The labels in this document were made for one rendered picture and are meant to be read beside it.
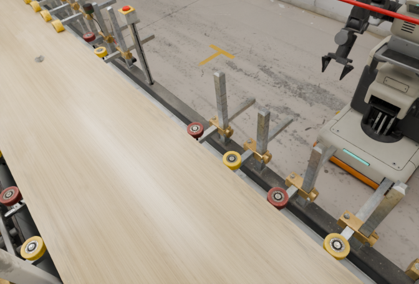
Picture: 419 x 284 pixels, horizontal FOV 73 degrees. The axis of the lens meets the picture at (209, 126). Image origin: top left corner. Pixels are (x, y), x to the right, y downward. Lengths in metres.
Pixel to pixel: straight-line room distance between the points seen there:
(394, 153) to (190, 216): 1.53
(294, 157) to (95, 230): 1.63
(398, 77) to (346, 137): 0.62
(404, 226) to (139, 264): 1.74
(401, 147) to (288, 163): 0.76
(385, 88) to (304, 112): 1.02
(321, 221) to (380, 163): 0.90
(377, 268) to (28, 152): 1.59
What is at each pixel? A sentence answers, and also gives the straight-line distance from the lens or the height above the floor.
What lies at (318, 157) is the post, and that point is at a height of 1.08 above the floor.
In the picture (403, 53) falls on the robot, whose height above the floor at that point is 1.04.
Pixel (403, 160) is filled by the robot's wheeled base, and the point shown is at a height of 0.28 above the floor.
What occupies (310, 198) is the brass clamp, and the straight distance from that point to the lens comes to 1.26.
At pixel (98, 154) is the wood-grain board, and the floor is 0.90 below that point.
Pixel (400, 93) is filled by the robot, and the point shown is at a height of 0.81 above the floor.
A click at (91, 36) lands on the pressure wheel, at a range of 2.28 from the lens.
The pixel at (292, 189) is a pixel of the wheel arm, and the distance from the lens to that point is 1.26.
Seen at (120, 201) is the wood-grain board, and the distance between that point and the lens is 1.23.
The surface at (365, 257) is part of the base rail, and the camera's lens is 1.35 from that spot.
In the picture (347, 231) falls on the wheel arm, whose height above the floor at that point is 0.83.
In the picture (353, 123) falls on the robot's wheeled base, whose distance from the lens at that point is 2.32.
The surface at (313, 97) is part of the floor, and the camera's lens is 2.86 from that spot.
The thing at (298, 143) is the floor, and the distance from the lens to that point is 2.46.
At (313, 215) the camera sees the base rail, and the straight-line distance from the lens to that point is 1.36.
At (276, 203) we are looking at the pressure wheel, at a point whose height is 0.91.
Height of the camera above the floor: 1.92
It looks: 49 degrees down
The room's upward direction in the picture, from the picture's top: 8 degrees counter-clockwise
